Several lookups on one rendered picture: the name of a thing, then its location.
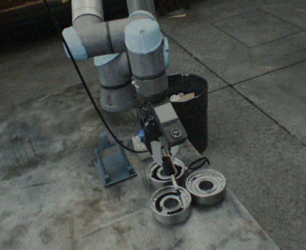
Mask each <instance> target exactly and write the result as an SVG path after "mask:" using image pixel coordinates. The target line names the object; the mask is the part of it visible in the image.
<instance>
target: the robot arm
mask: <svg viewBox="0 0 306 250"><path fill-rule="evenodd" d="M126 2H127V8H128V11H129V14H130V16H129V17H128V18H125V19H119V20H113V21H106V22H104V13H103V1H102V0H71V3H72V24H73V26H71V27H69V28H65V29H64V31H63V33H62V34H63V36H64V38H65V41H66V43H67V45H68V46H69V49H70V51H71V54H72V56H73V58H74V60H77V59H78V60H79V59H88V58H92V57H93V58H94V61H95V66H96V69H97V73H98V77H99V81H100V86H101V90H100V105H101V108H102V109H103V110H105V111H108V112H112V113H118V112H122V111H126V110H129V109H131V108H133V107H134V106H135V105H137V104H138V103H139V101H140V100H141V101H143V103H142V104H141V105H139V106H135V110H136V113H137V117H138V123H139V125H140V127H141V128H142V129H143V133H144V135H143V142H144V145H145V147H146V148H147V150H149V152H150V154H151V156H152V157H153V159H154V160H155V162H156V163H157V164H158V165H160V166H161V167H162V166H163V163H164V162H163V160H162V153H161V148H162V144H161V141H160V140H159V139H158V138H159V137H161V136H164V138H165V140H166V142H167V145H168V150H169V155H170V156H171V157H172V159H173V161H174V159H175V157H176V154H177V151H178V148H179V145H180V144H182V143H185V142H186V139H187V137H188V134H187V132H186V131H185V128H184V127H183V125H182V123H181V121H180V120H179V117H178V115H177V113H176V111H175V109H174V108H173V105H172V104H171V102H170V100H169V98H168V97H166V96H167V94H168V78H167V70H166V69H167V68H168V66H169V46H168V40H167V38H166V37H163V35H162V33H161V31H160V29H159V25H158V23H157V21H156V13H155V6H154V0H126ZM132 76H133V78H134V81H132V79H131V77H132ZM142 106H143V107H142ZM141 107H142V108H141ZM139 108H140V109H139Z"/></svg>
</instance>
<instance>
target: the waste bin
mask: <svg viewBox="0 0 306 250"><path fill-rule="evenodd" d="M167 78H168V94H167V96H166V97H168V98H169V100H170V97H171V96H173V95H174V94H175V96H177V95H178V94H179V93H184V94H185V95H186V94H189V93H194V98H192V99H188V100H185V101H179V102H171V104H172V105H173V108H174V109H175V111H176V113H177V115H178V117H179V120H180V121H181V123H182V125H183V127H184V128H185V131H186V132H187V134H188V137H187V139H188V140H189V141H190V143H191V145H192V146H193V147H194V148H195V149H196V150H197V151H198V152H199V154H201V153H202V152H203V151H204V150H205V149H206V148H207V147H208V88H209V86H208V82H207V80H205V79H204V78H202V77H200V76H198V75H196V74H191V73H186V72H182V73H177V74H171V75H168V76H167Z"/></svg>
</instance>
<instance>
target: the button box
mask: <svg viewBox="0 0 306 250"><path fill-rule="evenodd" d="M132 140H133V145H134V149H135V150H136V151H145V150H147V148H146V147H145V145H144V142H143V139H142V138H140V137H139V135H138V136H135V137H132ZM137 154H138V155H139V157H140V159H141V160H145V159H147V158H151V157H152V156H151V154H150V152H145V153H137Z"/></svg>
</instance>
